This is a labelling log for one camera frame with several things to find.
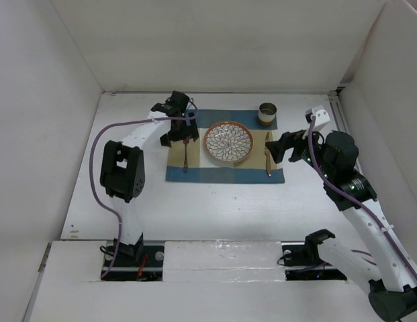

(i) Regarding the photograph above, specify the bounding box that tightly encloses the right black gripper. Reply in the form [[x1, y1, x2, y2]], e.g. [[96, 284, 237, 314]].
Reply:
[[265, 123, 334, 180]]

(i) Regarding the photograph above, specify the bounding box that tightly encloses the copper table knife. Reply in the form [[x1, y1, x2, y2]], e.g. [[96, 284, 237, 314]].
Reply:
[[265, 131, 272, 176]]

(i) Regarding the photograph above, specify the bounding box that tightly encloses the silver fork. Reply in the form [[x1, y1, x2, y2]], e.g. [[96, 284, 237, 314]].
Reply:
[[183, 140, 189, 173]]

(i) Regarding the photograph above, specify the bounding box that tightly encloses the white brown metal cup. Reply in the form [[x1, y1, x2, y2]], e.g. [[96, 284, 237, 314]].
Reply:
[[258, 102, 277, 127]]

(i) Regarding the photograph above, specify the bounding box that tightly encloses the orange rimmed patterned plate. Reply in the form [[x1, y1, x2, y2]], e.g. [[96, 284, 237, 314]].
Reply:
[[203, 121, 254, 164]]

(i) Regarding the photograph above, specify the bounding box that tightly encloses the blue beige checked placemat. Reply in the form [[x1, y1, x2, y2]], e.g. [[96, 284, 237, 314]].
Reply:
[[166, 109, 285, 184]]

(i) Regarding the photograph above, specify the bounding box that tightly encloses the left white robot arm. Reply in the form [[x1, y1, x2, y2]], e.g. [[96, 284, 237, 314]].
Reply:
[[100, 91, 199, 266]]

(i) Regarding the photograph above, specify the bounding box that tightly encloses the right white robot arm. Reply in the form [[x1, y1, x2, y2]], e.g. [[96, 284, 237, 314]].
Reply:
[[265, 131, 417, 321]]

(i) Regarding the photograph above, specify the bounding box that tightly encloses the aluminium rail right side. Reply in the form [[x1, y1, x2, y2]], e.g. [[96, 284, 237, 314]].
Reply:
[[328, 90, 407, 266]]

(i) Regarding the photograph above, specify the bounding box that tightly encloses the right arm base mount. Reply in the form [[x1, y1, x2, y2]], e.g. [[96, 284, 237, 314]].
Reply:
[[277, 229, 347, 281]]

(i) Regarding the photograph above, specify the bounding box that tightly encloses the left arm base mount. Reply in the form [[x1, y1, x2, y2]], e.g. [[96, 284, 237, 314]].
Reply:
[[99, 235, 165, 282]]

